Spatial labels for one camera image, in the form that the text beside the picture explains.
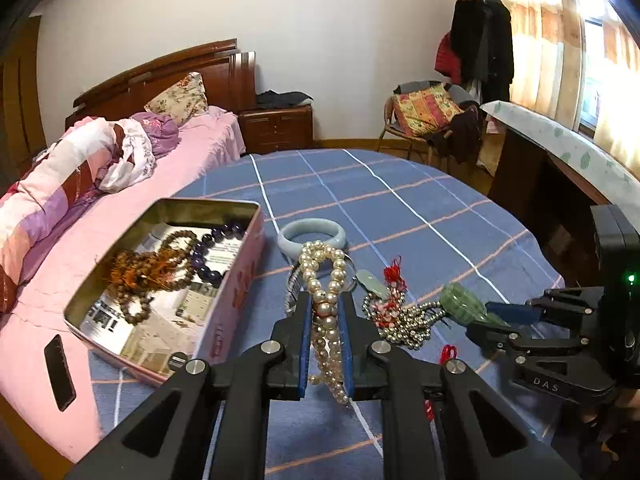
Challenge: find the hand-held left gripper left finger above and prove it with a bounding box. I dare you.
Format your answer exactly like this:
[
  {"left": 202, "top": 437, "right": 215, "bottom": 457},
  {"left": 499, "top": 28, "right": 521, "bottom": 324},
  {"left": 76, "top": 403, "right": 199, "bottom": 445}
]
[{"left": 64, "top": 291, "right": 313, "bottom": 480}]

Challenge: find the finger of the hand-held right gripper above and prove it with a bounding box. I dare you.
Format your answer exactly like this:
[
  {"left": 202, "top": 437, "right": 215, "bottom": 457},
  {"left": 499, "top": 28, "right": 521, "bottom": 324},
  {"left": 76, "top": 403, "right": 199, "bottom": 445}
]
[
  {"left": 466, "top": 321, "right": 620, "bottom": 405},
  {"left": 485, "top": 285, "right": 608, "bottom": 328}
]

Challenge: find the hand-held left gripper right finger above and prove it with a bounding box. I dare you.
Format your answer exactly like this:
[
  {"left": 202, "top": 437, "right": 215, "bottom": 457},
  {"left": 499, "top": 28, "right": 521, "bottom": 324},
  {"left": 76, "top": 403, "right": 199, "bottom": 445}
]
[{"left": 339, "top": 291, "right": 581, "bottom": 480}]

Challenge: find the green jade pendant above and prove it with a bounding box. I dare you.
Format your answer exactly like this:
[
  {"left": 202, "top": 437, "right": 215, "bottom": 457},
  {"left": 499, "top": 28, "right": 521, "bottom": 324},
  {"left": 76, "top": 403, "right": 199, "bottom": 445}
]
[{"left": 440, "top": 282, "right": 512, "bottom": 330}]

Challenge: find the silver bangle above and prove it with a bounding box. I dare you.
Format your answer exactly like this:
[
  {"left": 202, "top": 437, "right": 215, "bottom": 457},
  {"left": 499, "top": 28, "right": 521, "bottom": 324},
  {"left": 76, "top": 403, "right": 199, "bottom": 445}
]
[{"left": 284, "top": 254, "right": 359, "bottom": 315}]

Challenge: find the white pearl necklace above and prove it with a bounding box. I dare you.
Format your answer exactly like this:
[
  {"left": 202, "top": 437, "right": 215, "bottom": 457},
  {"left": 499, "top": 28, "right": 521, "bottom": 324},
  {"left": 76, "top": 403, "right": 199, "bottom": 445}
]
[{"left": 298, "top": 241, "right": 352, "bottom": 407}]

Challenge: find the pink tin box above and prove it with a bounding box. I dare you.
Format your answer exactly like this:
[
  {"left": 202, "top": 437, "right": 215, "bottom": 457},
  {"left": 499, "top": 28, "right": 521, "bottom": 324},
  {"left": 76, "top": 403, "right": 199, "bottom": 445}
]
[{"left": 63, "top": 197, "right": 266, "bottom": 387}]

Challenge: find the pale jade bangle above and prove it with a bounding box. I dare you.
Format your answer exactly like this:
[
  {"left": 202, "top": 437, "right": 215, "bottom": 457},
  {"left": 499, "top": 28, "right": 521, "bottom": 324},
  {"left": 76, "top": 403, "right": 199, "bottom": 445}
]
[{"left": 277, "top": 218, "right": 347, "bottom": 257}]

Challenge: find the red knot tassel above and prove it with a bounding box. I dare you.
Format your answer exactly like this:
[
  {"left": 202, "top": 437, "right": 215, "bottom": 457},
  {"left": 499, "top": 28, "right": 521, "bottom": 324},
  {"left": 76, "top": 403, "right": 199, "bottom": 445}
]
[{"left": 425, "top": 344, "right": 461, "bottom": 422}]

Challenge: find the dark wooden desk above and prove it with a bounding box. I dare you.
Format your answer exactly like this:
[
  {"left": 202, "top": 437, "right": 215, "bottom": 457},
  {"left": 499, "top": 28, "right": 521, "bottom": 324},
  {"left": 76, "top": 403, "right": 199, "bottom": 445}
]
[{"left": 487, "top": 110, "right": 640, "bottom": 288}]

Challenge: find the white floral desk cover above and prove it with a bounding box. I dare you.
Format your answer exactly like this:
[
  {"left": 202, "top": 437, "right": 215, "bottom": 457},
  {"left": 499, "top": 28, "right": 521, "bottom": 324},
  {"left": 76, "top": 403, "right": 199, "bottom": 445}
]
[{"left": 480, "top": 100, "right": 640, "bottom": 223}]

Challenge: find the blue plaid bed sheet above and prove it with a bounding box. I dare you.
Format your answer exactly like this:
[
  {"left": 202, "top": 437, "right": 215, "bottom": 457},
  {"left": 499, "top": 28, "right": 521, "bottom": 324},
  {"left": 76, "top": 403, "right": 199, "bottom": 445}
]
[{"left": 87, "top": 148, "right": 567, "bottom": 480}]

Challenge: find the window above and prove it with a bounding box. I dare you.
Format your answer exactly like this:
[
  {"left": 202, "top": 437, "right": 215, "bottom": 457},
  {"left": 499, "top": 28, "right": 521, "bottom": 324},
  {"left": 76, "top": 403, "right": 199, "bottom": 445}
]
[{"left": 579, "top": 15, "right": 610, "bottom": 137}]

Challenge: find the dark clothes pile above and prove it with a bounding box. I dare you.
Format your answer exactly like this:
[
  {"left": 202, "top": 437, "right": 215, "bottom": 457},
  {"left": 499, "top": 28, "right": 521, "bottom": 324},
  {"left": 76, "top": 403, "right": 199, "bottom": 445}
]
[{"left": 429, "top": 101, "right": 485, "bottom": 167}]

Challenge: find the wooden nightstand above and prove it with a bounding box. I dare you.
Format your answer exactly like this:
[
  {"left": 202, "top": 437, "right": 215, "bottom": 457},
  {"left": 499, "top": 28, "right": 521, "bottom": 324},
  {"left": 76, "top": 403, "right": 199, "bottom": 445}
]
[{"left": 237, "top": 104, "right": 315, "bottom": 157}]

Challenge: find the colourful patterned cushion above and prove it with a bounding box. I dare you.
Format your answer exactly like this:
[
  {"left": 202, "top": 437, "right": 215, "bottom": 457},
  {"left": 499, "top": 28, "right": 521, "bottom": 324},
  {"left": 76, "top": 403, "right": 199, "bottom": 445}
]
[{"left": 392, "top": 84, "right": 466, "bottom": 138}]

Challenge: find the wooden chair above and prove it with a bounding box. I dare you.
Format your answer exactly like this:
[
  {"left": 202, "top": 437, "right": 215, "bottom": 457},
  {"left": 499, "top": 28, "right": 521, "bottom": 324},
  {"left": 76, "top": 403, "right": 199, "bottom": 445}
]
[{"left": 376, "top": 80, "right": 485, "bottom": 167}]

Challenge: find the striped beige curtain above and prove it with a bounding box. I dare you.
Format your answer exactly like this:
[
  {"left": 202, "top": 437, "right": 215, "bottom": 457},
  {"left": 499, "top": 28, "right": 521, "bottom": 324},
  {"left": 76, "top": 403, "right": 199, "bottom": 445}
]
[{"left": 487, "top": 0, "right": 640, "bottom": 158}]

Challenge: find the hanging black coat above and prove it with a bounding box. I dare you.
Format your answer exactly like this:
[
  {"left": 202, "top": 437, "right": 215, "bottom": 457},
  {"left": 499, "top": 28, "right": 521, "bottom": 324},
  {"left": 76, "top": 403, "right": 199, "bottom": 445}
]
[{"left": 450, "top": 0, "right": 515, "bottom": 105}]

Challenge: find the black smartphone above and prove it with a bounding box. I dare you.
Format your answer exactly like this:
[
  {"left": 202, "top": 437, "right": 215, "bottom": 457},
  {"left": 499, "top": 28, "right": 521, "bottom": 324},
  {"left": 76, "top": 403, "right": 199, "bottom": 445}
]
[{"left": 44, "top": 334, "right": 77, "bottom": 412}]

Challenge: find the dark folded cloth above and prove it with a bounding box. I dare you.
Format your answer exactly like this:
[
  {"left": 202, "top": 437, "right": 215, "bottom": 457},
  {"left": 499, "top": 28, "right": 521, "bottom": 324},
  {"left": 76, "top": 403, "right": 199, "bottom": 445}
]
[{"left": 256, "top": 90, "right": 314, "bottom": 110}]

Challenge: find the white floral cloth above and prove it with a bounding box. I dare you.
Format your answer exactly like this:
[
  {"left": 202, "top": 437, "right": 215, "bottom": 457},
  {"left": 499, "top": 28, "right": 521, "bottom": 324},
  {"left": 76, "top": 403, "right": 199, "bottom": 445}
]
[{"left": 97, "top": 120, "right": 155, "bottom": 194}]

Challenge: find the purple cloth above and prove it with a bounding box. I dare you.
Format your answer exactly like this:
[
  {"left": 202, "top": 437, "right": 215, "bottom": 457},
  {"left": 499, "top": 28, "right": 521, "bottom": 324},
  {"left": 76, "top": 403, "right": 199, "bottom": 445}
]
[{"left": 129, "top": 111, "right": 181, "bottom": 157}]

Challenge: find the hanging red garment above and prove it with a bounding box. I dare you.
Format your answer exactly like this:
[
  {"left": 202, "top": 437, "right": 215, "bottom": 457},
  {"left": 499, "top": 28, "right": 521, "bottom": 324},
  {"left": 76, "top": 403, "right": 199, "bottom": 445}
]
[{"left": 434, "top": 31, "right": 464, "bottom": 85}]

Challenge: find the floral pillow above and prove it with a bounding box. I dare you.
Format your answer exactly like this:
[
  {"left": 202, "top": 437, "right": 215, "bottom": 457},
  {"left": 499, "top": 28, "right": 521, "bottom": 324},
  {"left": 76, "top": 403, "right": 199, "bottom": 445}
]
[{"left": 144, "top": 71, "right": 209, "bottom": 126}]

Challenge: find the pink patchwork quilt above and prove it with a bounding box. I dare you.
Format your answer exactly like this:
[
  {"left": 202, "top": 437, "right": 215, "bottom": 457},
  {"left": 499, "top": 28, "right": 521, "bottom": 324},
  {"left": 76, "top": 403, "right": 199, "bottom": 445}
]
[{"left": 0, "top": 116, "right": 151, "bottom": 313}]

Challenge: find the wooden headboard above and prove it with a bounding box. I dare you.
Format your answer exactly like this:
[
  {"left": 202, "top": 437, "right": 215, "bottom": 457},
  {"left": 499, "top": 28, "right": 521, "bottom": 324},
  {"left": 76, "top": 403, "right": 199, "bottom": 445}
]
[{"left": 65, "top": 38, "right": 257, "bottom": 132}]

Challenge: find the wooden wardrobe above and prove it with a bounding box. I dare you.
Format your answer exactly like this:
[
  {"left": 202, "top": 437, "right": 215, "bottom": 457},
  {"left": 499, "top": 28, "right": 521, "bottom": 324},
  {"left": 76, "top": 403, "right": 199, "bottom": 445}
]
[{"left": 0, "top": 14, "right": 49, "bottom": 183}]

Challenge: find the silver bead necklace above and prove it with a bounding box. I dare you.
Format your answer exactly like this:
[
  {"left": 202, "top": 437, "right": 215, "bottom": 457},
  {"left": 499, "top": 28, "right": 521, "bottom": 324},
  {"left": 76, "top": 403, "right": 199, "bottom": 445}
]
[{"left": 362, "top": 291, "right": 449, "bottom": 352}]

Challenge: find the pale jade pendant red cord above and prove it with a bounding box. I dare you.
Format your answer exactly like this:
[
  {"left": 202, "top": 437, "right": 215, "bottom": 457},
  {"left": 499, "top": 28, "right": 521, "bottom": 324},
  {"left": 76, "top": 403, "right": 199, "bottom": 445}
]
[{"left": 355, "top": 256, "right": 409, "bottom": 311}]

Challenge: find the purple bead bracelet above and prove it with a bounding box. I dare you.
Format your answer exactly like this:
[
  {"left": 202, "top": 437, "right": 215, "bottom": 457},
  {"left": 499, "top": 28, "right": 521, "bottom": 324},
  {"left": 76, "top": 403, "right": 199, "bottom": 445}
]
[{"left": 191, "top": 223, "right": 247, "bottom": 289}]

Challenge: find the light brown wooden bead bracelet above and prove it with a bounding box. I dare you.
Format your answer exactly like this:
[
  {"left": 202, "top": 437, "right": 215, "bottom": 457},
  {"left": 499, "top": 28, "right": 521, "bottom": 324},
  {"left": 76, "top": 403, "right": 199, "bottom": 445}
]
[{"left": 159, "top": 229, "right": 200, "bottom": 267}]

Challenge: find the dark brown wooden bead bracelet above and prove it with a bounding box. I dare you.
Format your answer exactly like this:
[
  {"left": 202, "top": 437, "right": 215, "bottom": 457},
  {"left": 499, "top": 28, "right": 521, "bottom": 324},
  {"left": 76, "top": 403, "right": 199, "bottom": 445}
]
[{"left": 116, "top": 287, "right": 157, "bottom": 326}]

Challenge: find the wooden bead bracelet orange tassel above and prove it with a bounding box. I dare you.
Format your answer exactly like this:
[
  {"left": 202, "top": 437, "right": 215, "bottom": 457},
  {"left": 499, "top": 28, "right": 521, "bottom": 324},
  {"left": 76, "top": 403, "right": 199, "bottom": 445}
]
[{"left": 107, "top": 249, "right": 197, "bottom": 295}]

